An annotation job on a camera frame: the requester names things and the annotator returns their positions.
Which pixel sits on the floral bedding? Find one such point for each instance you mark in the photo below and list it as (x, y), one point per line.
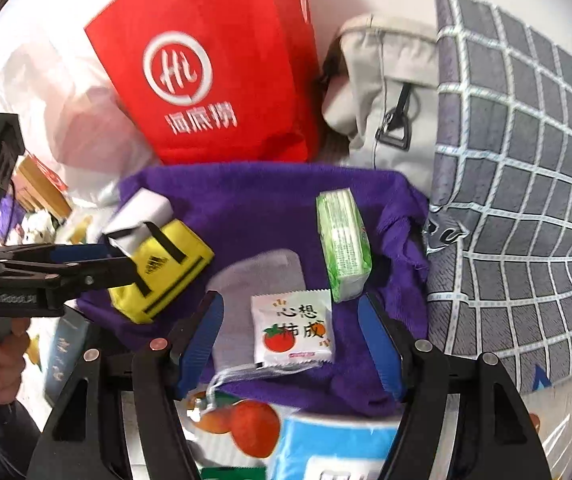
(8, 215)

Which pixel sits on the dark box with gold end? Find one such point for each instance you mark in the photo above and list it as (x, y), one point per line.
(66, 360)

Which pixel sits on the fruit print tablecloth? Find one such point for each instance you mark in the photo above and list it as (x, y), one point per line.
(246, 425)

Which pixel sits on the small decorated box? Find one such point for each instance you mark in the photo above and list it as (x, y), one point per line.
(41, 175)

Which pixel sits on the plain white packet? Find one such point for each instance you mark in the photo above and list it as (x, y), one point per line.
(141, 210)

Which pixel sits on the white packet with tomato print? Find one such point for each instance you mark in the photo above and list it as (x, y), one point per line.
(291, 330)

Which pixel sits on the red paper bag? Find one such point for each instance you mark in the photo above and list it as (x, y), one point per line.
(206, 20)

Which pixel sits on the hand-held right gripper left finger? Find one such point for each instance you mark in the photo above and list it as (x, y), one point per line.
(201, 350)

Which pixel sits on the grey checked pillow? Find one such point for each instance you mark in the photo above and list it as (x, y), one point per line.
(516, 160)

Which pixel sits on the blue tissue pack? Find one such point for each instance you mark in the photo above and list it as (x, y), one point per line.
(326, 450)

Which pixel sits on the white spotted plush toy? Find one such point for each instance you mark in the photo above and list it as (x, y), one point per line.
(38, 225)

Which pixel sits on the purple cloth bag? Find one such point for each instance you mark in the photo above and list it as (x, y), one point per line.
(266, 210)

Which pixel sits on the grey fabric bag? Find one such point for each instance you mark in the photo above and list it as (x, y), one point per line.
(366, 70)

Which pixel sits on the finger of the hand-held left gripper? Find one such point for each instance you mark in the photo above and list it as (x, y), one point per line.
(101, 276)
(76, 254)

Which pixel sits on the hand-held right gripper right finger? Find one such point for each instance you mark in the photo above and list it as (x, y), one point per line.
(381, 350)

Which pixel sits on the green tissue pack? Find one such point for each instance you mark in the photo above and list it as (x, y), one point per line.
(343, 245)

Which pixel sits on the white plastic shopping bag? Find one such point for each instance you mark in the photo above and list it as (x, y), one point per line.
(66, 110)

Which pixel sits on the person's left hand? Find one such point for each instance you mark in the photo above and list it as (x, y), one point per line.
(3, 360)

